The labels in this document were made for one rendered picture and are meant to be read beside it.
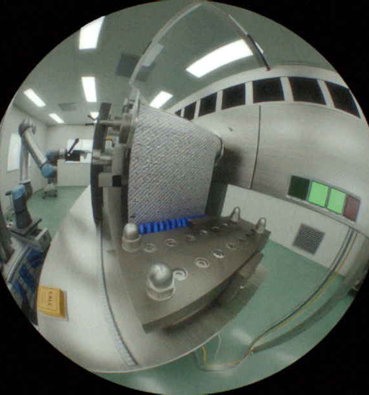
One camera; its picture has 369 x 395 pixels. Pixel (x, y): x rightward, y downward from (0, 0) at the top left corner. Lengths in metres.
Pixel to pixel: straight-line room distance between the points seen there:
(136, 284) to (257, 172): 0.39
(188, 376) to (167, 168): 1.29
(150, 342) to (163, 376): 0.94
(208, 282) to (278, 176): 0.31
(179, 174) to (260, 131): 0.30
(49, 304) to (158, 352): 0.22
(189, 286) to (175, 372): 1.07
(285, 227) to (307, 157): 2.47
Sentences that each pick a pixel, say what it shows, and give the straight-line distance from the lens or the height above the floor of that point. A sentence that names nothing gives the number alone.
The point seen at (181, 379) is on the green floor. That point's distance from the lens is 1.21.
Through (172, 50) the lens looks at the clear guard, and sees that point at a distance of 0.90.
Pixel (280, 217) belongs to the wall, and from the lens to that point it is 2.76.
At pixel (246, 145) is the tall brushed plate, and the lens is 0.42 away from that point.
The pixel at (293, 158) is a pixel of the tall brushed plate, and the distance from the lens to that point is 0.38.
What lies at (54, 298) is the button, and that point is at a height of 0.92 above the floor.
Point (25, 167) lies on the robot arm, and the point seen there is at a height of 1.15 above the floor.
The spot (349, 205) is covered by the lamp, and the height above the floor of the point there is 1.19.
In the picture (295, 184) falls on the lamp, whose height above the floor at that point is 1.19.
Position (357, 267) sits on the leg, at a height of 1.01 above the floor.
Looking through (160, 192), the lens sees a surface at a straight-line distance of 0.26.
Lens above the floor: 1.17
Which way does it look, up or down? 14 degrees down
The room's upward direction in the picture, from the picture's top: 9 degrees clockwise
